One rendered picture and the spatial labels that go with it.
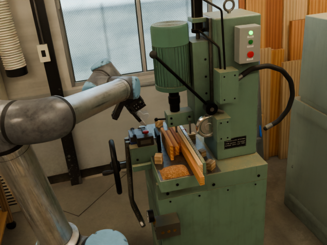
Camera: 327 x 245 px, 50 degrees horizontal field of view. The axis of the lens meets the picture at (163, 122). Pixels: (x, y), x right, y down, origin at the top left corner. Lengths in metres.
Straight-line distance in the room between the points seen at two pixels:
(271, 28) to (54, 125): 2.57
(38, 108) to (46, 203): 0.35
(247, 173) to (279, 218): 1.00
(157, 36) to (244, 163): 0.77
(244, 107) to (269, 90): 1.41
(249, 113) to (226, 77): 0.30
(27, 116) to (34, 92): 2.09
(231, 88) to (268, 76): 1.53
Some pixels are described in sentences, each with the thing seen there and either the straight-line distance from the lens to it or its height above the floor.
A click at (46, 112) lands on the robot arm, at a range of 0.93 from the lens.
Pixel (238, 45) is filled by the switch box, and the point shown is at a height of 1.40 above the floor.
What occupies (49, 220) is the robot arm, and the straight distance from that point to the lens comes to 1.21.
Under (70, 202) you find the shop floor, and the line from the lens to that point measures 3.10.
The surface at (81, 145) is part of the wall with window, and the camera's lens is 3.20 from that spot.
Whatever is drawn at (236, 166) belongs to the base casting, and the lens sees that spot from 1.82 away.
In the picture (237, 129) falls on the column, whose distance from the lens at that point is 1.82.
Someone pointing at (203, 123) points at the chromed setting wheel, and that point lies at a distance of 1.71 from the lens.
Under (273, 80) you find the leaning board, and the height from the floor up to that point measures 0.74.
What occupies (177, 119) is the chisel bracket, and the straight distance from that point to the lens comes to 1.77.
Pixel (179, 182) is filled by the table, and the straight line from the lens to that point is 1.57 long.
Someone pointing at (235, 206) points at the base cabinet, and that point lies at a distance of 1.93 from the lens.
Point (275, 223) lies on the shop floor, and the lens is 2.73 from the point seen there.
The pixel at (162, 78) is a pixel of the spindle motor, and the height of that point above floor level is 1.27.
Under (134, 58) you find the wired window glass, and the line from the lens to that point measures 3.06.
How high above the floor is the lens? 1.77
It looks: 25 degrees down
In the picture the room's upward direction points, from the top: 5 degrees counter-clockwise
